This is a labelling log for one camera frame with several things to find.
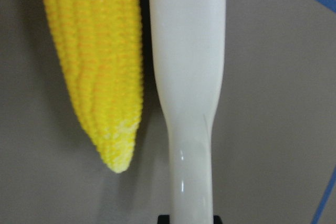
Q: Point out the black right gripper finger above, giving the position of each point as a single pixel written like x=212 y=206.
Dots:
x=163 y=219

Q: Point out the beige hand brush black bristles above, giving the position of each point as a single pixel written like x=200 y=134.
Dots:
x=188 y=45

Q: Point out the yellow toy corn cob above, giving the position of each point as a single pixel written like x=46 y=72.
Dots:
x=99 y=46

